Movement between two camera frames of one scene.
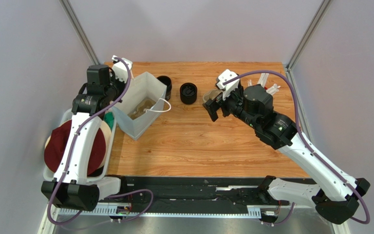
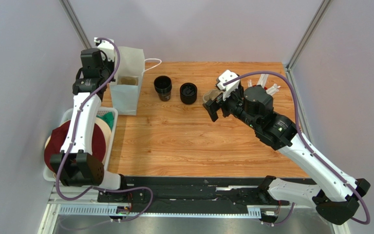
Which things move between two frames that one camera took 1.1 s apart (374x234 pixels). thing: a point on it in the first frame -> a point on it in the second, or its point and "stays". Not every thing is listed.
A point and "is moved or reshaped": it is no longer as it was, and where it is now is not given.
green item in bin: (108, 117) stays
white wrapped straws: (262, 81) stays
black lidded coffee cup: (188, 93) stays
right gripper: (219, 104) stays
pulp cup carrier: (212, 95) stays
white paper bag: (143, 102) is moved or reshaped
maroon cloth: (56, 147) stays
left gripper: (121, 84) -> (110, 64)
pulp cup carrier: (145, 104) is moved or reshaped
